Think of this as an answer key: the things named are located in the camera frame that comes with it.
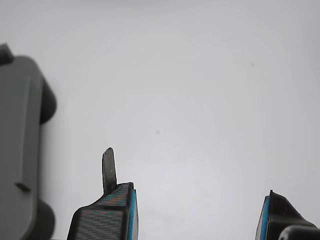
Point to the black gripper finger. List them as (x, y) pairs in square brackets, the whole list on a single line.
[(100, 220), (282, 217)]

